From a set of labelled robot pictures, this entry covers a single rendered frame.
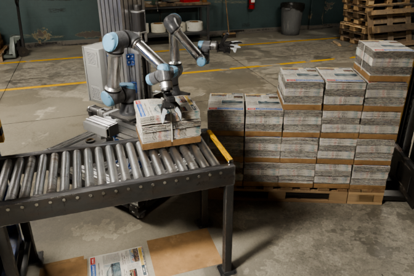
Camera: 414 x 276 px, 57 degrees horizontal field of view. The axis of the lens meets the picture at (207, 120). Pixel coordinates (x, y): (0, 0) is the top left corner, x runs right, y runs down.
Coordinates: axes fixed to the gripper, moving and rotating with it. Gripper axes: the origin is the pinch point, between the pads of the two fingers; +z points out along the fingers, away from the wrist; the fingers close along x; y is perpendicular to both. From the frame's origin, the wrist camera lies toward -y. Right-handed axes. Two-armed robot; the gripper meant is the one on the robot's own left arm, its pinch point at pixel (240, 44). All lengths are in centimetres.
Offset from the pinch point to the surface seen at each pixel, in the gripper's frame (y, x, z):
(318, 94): 23, 38, 62
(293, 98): 25, 41, 44
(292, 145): 64, 46, 47
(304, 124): 47, 43, 53
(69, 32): 162, -465, -422
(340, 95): 23, 36, 78
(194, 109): 7, 97, -20
